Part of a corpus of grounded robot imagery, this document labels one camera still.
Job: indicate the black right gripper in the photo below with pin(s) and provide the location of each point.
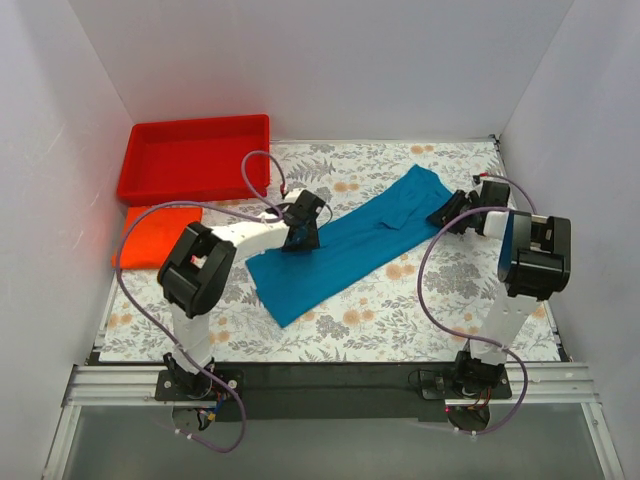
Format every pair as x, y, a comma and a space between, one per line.
454, 208

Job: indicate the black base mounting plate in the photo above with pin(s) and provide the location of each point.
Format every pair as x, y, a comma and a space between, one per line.
336, 391

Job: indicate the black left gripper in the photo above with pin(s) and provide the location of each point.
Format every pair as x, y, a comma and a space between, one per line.
301, 236

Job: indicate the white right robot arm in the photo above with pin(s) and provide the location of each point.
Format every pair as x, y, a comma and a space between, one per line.
533, 264

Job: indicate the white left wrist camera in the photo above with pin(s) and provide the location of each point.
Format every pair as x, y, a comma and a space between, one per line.
292, 196

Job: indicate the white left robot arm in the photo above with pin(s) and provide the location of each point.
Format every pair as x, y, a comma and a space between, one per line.
194, 276

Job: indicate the red plastic tray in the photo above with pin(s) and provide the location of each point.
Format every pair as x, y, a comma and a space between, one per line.
196, 159

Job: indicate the teal t shirt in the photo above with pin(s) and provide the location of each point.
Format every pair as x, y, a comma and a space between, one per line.
288, 284

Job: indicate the floral patterned table mat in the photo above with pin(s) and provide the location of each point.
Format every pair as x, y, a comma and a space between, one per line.
417, 307

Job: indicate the folded orange t shirt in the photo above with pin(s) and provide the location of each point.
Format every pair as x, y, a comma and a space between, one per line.
152, 240

